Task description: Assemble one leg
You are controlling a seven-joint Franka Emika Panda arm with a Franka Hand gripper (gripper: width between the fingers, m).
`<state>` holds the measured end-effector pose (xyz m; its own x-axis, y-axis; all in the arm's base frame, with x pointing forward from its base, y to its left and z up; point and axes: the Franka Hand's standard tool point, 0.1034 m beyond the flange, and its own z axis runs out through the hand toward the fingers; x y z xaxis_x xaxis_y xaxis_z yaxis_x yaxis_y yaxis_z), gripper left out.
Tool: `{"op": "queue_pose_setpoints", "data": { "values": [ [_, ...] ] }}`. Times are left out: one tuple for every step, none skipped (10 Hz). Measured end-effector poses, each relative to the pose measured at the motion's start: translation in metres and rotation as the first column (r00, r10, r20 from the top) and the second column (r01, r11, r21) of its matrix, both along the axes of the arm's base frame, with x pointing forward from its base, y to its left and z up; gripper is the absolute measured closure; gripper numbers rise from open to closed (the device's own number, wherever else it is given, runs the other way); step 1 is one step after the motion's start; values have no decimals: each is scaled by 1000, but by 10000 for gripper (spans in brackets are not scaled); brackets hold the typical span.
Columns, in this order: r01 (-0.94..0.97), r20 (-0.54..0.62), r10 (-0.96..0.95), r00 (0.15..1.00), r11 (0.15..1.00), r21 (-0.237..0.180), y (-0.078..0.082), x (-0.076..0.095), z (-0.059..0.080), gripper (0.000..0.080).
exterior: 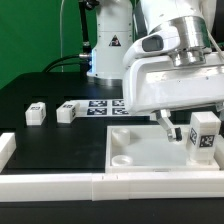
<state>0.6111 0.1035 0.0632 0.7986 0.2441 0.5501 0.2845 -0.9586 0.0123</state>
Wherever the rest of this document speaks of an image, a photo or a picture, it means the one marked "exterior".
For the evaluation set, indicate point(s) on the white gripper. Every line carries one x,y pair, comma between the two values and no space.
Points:
152,82

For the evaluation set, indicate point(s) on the white square tabletop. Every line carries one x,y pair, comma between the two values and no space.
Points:
145,148

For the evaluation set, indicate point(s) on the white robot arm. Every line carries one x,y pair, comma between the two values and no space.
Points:
120,24

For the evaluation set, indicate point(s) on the white marker base plate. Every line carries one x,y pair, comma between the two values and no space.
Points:
101,108

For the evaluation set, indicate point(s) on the white U-shaped fence wall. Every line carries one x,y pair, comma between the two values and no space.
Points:
108,186

